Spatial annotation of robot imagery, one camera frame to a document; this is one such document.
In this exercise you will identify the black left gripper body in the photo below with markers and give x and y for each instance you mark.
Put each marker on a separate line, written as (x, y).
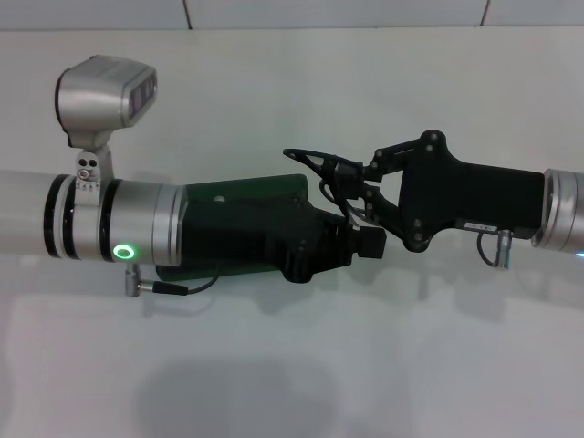
(246, 232)

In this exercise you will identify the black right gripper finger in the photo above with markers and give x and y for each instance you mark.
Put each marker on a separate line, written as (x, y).
(388, 159)
(369, 242)
(381, 205)

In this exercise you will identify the green glasses case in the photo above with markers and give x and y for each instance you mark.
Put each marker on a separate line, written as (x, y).
(255, 184)

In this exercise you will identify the black glasses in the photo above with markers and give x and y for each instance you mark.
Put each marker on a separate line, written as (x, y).
(296, 153)

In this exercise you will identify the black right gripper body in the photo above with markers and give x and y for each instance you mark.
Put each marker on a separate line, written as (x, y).
(470, 196)

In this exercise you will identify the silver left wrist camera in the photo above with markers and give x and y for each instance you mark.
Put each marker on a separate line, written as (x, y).
(91, 96)

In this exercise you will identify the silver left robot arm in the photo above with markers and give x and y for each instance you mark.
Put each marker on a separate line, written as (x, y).
(27, 214)

